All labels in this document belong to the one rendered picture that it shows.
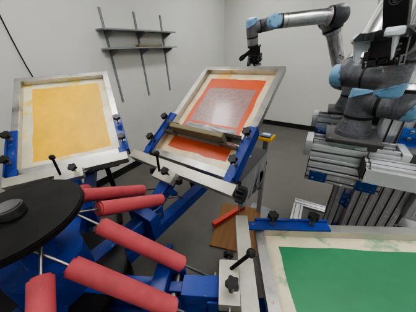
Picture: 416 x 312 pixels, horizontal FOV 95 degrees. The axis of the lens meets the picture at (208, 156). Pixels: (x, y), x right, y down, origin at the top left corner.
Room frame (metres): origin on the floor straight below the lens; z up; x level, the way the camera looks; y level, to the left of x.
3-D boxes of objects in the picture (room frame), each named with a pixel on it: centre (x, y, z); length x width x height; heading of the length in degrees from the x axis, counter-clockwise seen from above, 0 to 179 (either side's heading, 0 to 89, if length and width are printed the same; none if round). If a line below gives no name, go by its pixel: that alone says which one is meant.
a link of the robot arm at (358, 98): (0.88, -0.74, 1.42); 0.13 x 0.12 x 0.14; 35
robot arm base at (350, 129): (0.88, -0.74, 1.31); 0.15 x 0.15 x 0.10
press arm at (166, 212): (0.87, 0.14, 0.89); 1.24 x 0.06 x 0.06; 144
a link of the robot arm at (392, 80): (0.64, -0.58, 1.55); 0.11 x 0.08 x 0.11; 35
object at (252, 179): (1.16, -0.30, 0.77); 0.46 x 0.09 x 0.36; 144
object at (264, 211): (1.61, -0.55, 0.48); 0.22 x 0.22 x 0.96; 54
